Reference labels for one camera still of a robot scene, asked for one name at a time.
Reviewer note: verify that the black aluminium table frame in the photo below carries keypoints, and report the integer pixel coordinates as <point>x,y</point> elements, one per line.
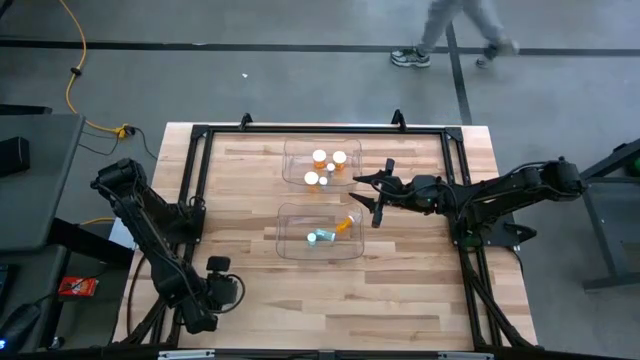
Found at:
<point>325,130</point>

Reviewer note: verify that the large orange bottle white cap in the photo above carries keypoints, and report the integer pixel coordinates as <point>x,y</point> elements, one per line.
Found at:
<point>319,156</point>
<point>339,157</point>
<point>311,178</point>

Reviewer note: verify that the red cardboard packet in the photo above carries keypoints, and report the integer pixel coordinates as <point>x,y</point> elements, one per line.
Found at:
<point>77,286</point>

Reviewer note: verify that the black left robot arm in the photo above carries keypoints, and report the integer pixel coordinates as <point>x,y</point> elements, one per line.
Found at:
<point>120,175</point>

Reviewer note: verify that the person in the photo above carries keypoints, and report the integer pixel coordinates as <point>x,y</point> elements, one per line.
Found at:
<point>450,20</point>

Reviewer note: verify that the slim orange pill bottle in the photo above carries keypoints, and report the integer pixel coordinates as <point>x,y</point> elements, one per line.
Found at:
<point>344,225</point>

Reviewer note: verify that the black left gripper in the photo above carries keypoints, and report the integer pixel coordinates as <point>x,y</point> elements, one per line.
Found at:
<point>175,280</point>

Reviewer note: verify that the black handheld device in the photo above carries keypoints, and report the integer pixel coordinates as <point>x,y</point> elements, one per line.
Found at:
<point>20,322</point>

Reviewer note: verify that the grey side table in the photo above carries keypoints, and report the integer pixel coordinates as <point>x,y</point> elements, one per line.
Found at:
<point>35,175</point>

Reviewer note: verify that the black speaker box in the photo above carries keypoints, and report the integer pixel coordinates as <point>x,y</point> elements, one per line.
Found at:
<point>12,156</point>

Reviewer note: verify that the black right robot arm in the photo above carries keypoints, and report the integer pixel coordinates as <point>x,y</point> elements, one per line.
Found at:
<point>525,185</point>

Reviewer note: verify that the black metal stand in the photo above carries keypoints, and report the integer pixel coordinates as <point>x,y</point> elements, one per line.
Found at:
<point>600,225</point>

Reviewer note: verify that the white paper sheet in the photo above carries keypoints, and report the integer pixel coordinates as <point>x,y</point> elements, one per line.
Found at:
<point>120,235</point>

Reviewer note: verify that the black frame clamp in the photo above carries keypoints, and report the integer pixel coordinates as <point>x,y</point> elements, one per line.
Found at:
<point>245,120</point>
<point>398,118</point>

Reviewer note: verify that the small clear bottle white cap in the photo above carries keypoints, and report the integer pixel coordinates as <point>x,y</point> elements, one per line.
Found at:
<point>330,166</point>

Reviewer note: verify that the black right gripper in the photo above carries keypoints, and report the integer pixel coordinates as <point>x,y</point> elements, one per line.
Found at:
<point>425,192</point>

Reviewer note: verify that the silver metal bracket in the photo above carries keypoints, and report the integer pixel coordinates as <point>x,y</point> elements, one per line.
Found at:
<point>185,354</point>
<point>465,355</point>

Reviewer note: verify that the clear plastic bin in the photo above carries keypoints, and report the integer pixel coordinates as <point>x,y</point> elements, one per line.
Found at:
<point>300,165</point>
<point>300,250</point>

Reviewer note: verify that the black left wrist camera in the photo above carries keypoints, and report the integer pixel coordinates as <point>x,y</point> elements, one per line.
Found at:
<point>218,264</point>

